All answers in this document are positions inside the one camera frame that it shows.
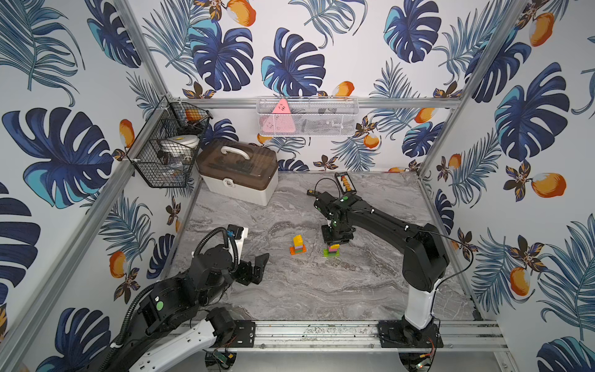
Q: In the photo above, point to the lime green long lego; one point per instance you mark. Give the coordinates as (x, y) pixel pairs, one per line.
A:
(328, 254)

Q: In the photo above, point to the white object in basket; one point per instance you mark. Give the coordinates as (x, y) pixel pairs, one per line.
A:
(180, 144)

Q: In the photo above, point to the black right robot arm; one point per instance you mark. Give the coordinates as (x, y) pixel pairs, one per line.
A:
(425, 258)

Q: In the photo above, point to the orange lego plate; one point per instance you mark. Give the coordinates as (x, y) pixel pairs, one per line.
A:
(297, 250)

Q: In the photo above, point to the black board yellow connectors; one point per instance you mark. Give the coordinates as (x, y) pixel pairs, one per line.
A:
(345, 183)

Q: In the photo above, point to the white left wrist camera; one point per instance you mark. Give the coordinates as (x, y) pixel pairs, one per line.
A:
(239, 233)

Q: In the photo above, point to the clear wall shelf tray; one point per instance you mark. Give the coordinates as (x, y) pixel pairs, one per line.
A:
(316, 116)

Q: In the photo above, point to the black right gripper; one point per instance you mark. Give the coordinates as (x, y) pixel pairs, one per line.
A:
(327, 239)

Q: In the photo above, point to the pink triangle card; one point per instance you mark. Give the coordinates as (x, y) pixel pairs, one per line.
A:
(280, 121)

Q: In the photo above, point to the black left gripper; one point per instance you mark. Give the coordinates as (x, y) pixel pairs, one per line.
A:
(244, 270)

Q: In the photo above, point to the black wire basket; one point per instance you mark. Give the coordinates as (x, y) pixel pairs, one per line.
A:
(156, 167)

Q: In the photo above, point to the white box brown lid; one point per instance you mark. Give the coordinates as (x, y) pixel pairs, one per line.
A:
(238, 170)

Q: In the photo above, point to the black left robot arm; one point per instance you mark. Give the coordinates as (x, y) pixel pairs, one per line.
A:
(165, 305)

